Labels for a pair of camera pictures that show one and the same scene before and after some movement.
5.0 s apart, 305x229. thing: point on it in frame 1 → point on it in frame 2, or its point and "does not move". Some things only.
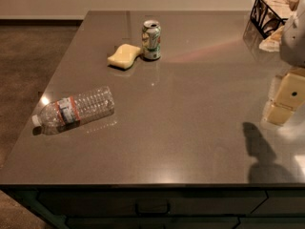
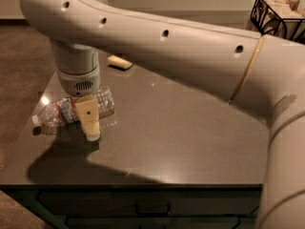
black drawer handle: [152, 214] does not move
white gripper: [294, 38] → [80, 84]
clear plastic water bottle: [73, 111] does not move
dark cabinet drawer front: [150, 203] does not move
